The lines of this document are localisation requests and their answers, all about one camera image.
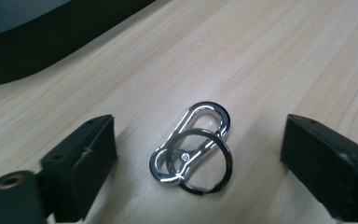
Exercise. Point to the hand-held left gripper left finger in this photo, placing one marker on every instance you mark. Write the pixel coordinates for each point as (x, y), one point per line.
(84, 169)

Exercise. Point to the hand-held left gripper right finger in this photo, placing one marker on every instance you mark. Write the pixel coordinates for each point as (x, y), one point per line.
(329, 168)

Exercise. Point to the silver carabiner clip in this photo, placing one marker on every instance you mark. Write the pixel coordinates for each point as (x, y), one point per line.
(171, 179)

